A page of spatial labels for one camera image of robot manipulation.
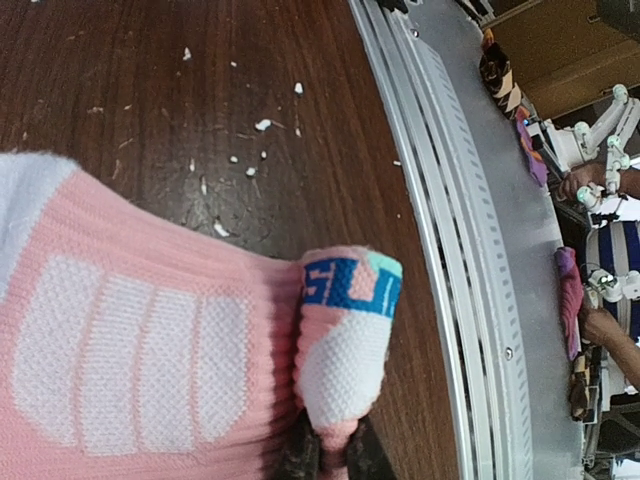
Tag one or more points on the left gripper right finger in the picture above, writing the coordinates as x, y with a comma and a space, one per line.
366, 458

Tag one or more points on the aluminium front rail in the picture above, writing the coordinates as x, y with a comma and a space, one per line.
489, 234

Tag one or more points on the pink patterned sock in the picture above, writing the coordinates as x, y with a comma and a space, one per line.
133, 348

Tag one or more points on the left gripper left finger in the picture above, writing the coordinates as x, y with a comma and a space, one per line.
300, 457

